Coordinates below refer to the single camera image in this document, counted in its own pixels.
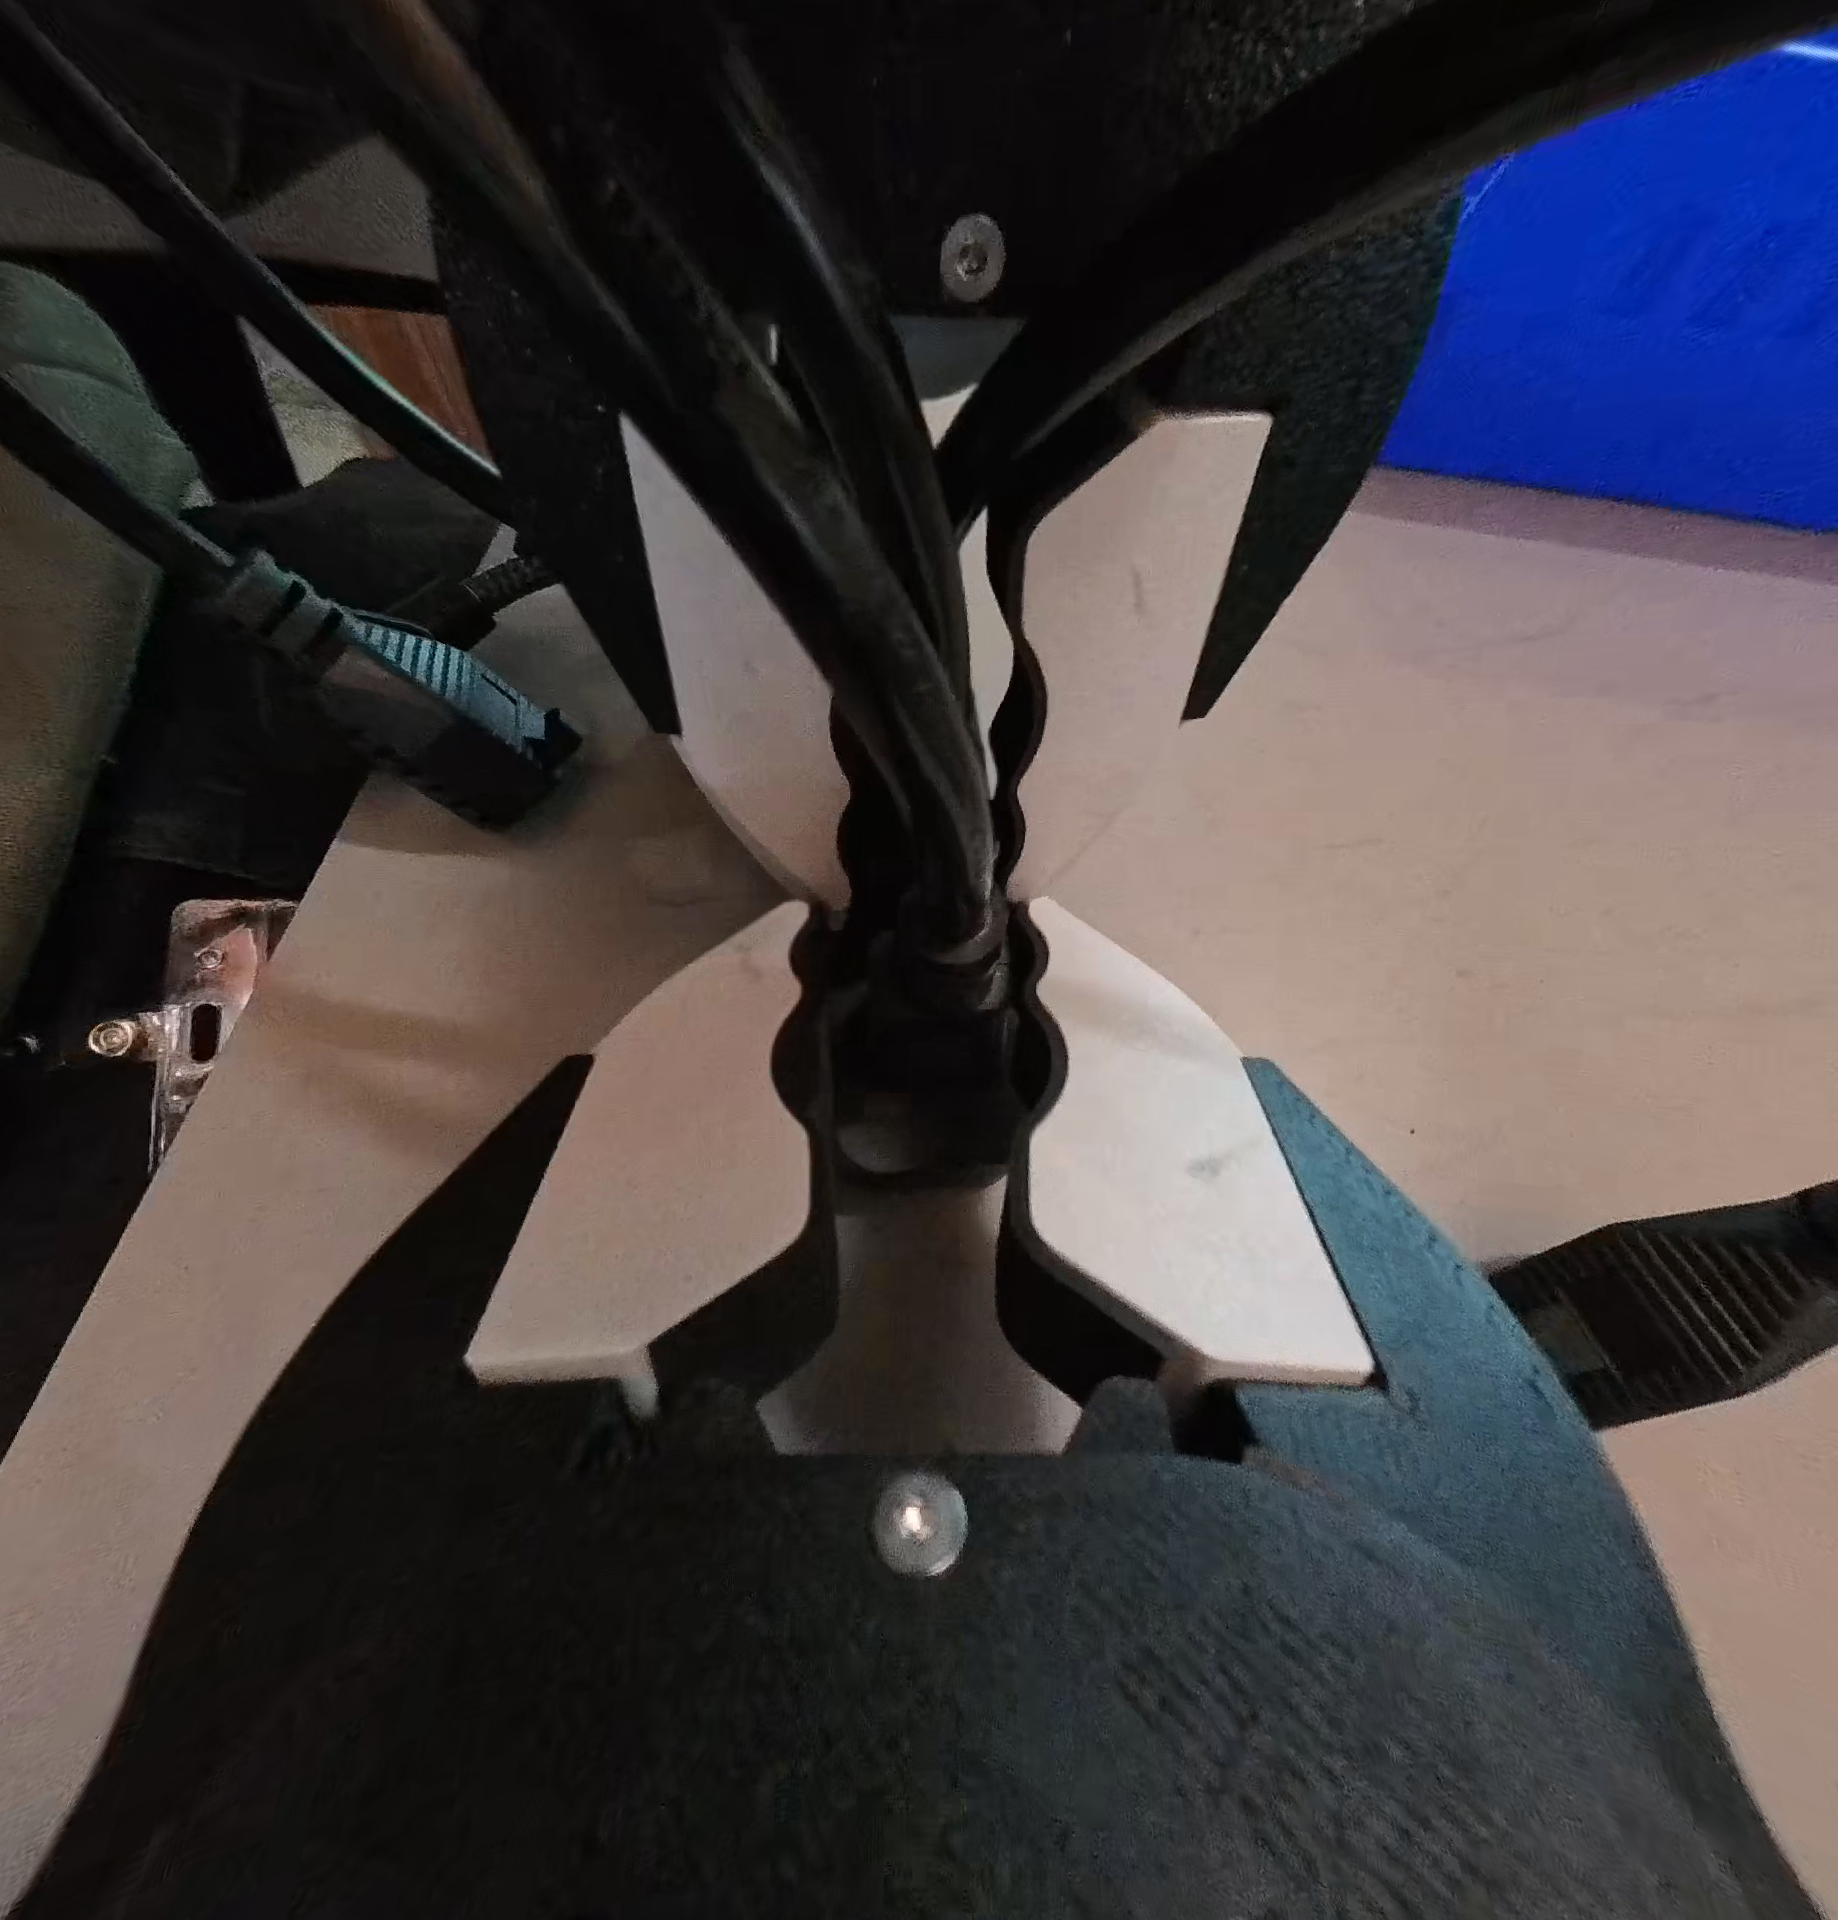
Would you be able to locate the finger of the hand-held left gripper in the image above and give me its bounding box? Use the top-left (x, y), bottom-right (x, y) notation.
top-left (619, 412), bottom-right (862, 916)
top-left (985, 402), bottom-right (1282, 904)

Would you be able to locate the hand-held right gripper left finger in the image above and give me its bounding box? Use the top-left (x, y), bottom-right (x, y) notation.
top-left (467, 899), bottom-right (849, 1419)

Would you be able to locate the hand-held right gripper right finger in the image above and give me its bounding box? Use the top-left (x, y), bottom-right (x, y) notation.
top-left (999, 897), bottom-right (1382, 1422)

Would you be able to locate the thick black plug cable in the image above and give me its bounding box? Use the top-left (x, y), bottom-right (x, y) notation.
top-left (364, 0), bottom-right (1012, 961)

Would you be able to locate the black ribbed plug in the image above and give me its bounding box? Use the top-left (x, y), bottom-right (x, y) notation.
top-left (1488, 1168), bottom-right (1838, 1428)

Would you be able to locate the blue and black connector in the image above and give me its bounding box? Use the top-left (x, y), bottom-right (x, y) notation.
top-left (184, 541), bottom-right (587, 828)

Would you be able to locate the brown wooden board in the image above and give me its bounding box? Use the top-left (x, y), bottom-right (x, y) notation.
top-left (307, 303), bottom-right (488, 454)

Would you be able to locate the blue panel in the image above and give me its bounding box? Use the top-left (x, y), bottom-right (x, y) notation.
top-left (1412, 14), bottom-right (1838, 541)

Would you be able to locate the green cloth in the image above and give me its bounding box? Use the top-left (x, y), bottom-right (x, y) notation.
top-left (0, 253), bottom-right (336, 1082)

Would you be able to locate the black braided cable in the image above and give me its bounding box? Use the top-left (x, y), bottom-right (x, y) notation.
top-left (460, 553), bottom-right (563, 623)

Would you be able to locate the metal bracket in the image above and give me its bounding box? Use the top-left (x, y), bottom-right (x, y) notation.
top-left (86, 897), bottom-right (299, 1171)

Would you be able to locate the black metal frame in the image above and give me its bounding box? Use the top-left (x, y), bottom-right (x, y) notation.
top-left (109, 254), bottom-right (457, 503)

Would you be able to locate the thin black cable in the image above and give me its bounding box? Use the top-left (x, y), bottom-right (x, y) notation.
top-left (0, 0), bottom-right (512, 510)
top-left (0, 332), bottom-right (261, 593)

